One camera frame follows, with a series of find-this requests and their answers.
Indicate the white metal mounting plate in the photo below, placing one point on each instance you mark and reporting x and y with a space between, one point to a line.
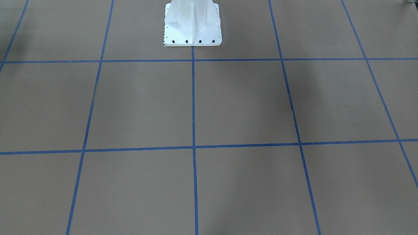
192 23

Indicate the brown paper table mat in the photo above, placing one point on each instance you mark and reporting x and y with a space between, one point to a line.
303 121

